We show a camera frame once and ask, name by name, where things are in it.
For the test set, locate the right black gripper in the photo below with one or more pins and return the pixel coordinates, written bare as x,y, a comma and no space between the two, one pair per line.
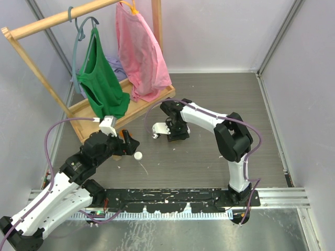
182,135

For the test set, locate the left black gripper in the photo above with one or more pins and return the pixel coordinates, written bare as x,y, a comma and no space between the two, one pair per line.
128,147

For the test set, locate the white bottle cap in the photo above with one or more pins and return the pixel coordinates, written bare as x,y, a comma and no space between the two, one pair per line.
138,156

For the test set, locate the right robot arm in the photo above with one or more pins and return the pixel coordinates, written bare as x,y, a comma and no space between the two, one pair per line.
233,139

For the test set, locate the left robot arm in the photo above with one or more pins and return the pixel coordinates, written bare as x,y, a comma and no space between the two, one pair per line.
70,190

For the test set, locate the orange pill box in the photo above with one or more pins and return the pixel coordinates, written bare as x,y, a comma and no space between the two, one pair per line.
121,133

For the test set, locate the clear amber pill bottle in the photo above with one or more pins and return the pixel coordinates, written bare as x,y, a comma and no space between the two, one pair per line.
115,157

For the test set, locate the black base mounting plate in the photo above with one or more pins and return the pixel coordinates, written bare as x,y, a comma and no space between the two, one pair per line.
200,200

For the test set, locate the pink shirt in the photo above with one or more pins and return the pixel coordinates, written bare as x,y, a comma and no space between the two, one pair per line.
140,55

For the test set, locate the green tank top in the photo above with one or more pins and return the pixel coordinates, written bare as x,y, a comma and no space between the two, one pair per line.
103,90

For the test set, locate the lavender cloth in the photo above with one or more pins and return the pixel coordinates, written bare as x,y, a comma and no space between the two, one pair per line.
116,66

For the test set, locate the grey-blue clothes hanger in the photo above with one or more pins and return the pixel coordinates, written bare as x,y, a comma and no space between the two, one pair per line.
79,37

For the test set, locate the orange clothes hanger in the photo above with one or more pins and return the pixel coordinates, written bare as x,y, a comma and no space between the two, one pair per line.
132,6

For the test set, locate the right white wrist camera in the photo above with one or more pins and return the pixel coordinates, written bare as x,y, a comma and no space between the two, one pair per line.
160,128

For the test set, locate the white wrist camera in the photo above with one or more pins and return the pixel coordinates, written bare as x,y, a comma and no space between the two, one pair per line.
160,128
107,125

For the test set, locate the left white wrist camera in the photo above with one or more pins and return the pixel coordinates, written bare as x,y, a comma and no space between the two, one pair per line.
107,125

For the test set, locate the white slotted cable duct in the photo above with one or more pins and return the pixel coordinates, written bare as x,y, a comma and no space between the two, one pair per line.
186,215

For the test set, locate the aluminium frame rail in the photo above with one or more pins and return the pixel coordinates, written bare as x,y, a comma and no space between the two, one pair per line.
269,198

